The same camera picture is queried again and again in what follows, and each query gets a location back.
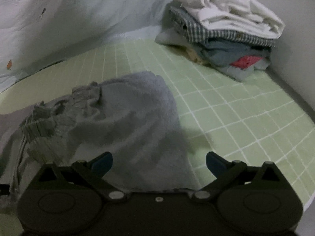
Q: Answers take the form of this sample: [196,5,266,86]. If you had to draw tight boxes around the grey sweatpants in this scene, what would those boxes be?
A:
[1,71,198,213]

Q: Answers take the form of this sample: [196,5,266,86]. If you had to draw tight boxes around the green grid mat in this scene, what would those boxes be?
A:
[1,40,314,208]

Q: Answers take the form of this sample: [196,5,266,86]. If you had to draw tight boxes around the red folded garment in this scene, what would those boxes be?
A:
[230,56,263,69]

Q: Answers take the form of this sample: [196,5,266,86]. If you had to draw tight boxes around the blue folded jeans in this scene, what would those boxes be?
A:
[199,40,272,67]

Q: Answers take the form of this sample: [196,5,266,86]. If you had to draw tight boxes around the yellow folded garment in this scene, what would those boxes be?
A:
[186,47,208,65]

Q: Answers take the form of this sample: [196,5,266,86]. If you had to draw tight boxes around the checkered folded shirt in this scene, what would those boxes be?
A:
[168,6,275,47]

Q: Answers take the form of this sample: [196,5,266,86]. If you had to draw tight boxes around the light blue carrot-print quilt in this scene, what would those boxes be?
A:
[1,0,171,91]

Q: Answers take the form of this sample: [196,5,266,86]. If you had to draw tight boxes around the white folded garment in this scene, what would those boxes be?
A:
[175,0,285,39]

